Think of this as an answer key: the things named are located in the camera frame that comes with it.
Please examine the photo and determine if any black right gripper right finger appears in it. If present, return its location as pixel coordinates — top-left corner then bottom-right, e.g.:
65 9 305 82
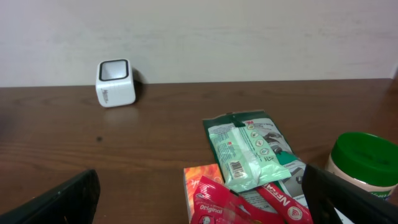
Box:
302 165 397 224

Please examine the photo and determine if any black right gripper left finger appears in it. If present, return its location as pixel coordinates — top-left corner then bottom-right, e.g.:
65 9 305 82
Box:
1 169 101 224

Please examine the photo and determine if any red stick sachet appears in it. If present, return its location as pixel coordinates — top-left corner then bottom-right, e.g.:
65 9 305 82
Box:
256 183 313 224

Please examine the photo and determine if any green lid seasoning jar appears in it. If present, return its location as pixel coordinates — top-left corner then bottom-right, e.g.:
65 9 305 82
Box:
325 132 397 200

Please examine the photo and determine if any teal white snack packet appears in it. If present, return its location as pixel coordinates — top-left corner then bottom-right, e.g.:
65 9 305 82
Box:
209 125 291 193

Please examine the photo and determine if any green white packet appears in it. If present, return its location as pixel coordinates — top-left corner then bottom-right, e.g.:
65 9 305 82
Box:
203 111 308 214

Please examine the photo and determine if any red snack packet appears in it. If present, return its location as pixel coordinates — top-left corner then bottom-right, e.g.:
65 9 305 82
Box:
190 177 284 224

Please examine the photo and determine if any orange snack packet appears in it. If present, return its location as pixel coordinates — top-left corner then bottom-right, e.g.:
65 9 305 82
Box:
183 164 224 222

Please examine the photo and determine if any white barcode scanner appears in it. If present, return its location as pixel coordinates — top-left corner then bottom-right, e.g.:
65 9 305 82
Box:
95 58 136 108

